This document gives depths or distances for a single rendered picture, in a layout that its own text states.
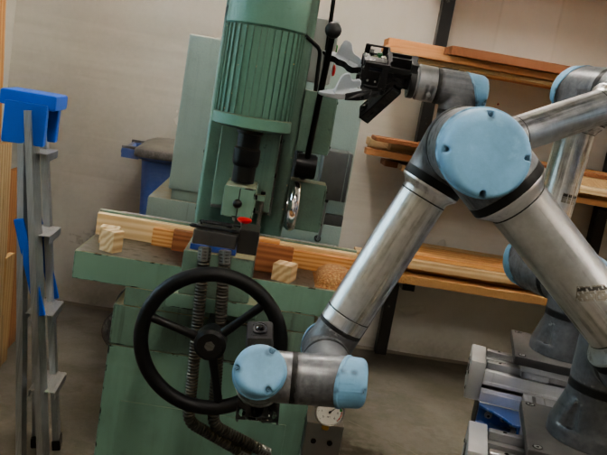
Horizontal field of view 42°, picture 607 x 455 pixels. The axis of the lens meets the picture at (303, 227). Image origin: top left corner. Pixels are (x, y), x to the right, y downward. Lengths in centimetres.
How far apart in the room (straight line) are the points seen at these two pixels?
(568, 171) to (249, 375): 104
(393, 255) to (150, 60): 298
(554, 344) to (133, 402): 92
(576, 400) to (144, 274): 87
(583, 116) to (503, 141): 68
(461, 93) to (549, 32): 260
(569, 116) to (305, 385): 85
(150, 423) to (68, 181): 255
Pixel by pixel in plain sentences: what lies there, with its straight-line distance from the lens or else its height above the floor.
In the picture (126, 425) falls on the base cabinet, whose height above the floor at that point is 54.
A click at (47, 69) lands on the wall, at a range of 417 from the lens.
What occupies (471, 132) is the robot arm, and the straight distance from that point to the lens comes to 105.
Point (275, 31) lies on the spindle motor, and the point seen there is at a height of 141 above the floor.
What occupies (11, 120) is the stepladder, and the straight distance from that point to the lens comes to 241.
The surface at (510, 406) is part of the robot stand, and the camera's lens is 186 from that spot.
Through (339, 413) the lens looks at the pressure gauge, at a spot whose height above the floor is 66.
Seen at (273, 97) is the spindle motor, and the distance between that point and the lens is 168.
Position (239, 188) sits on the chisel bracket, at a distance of 173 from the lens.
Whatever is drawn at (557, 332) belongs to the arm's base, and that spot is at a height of 88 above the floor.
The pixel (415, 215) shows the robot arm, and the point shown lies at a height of 114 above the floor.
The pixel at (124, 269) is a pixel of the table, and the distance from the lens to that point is 167.
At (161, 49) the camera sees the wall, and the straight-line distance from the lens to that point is 405.
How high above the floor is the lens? 130
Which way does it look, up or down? 10 degrees down
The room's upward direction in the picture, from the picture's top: 10 degrees clockwise
